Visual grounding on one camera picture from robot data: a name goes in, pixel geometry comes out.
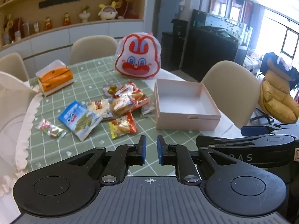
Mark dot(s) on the beige chair right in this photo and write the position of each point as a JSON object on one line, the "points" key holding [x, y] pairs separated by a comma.
{"points": [[234, 89]]}

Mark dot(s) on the black small cabinet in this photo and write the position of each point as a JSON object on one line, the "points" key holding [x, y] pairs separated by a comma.
{"points": [[172, 44]]}

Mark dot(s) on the white vase figurine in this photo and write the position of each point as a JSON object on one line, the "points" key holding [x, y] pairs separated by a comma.
{"points": [[84, 14]]}

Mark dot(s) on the red roast chicken packet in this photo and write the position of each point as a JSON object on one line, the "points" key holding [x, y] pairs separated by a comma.
{"points": [[130, 88]]}

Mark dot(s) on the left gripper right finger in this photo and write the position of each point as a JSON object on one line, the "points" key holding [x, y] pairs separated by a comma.
{"points": [[181, 158]]}

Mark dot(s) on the beige chair far left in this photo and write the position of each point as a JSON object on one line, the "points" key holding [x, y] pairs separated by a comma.
{"points": [[13, 64]]}

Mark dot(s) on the wooden display shelf unit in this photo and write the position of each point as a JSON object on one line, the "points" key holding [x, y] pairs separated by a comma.
{"points": [[23, 28]]}

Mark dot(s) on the pink cardboard box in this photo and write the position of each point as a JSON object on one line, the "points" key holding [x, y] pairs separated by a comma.
{"points": [[184, 105]]}

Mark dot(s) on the purple packet green olives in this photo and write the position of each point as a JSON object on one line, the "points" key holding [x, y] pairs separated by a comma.
{"points": [[110, 89]]}

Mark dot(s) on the red white rabbit plush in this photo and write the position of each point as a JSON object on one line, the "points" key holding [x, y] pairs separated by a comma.
{"points": [[138, 55]]}

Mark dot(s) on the green checked tablecloth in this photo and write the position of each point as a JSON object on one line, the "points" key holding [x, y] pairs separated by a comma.
{"points": [[89, 79]]}

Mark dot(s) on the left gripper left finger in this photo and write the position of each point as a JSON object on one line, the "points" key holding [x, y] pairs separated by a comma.
{"points": [[116, 163]]}

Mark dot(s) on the orange tissue box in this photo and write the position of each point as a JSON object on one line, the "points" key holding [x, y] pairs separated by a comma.
{"points": [[54, 77]]}

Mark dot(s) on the small clear candy packet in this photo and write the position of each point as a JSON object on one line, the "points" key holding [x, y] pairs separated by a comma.
{"points": [[51, 130]]}

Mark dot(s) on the red doll figurine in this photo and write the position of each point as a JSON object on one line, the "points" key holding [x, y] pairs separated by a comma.
{"points": [[48, 23], [66, 20]]}

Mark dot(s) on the beige chair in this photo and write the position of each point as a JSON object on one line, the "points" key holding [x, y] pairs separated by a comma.
{"points": [[234, 89], [13, 64], [92, 47]]}

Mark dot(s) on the clear packet beige biscuits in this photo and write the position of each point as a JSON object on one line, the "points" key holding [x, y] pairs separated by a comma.
{"points": [[147, 108]]}

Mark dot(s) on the yellow red ball snack bag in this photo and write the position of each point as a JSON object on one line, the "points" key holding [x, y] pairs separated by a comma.
{"points": [[122, 126]]}

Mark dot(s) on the black aquarium cabinet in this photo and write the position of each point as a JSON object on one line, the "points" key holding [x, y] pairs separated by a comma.
{"points": [[220, 30]]}

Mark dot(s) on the packaged round bread bun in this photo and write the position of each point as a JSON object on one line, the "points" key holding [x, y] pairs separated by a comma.
{"points": [[122, 105]]}

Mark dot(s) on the red doll figurine right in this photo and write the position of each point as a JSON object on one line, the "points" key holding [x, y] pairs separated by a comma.
{"points": [[66, 20]]}

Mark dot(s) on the white rabbit figurine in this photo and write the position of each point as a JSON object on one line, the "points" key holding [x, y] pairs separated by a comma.
{"points": [[108, 12]]}

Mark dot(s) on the brown monkey plush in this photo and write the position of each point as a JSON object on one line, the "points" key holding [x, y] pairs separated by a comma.
{"points": [[125, 9]]}

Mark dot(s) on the white red rice cracker packet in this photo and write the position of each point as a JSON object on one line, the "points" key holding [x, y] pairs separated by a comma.
{"points": [[101, 108]]}

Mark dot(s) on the beige chair far middle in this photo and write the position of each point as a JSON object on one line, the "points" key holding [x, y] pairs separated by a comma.
{"points": [[92, 47]]}

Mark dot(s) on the red doll figurine left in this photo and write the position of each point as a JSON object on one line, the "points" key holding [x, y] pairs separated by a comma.
{"points": [[48, 23]]}

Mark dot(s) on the blue seaweed snack packet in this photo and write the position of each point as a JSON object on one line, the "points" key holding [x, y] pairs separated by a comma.
{"points": [[79, 120]]}

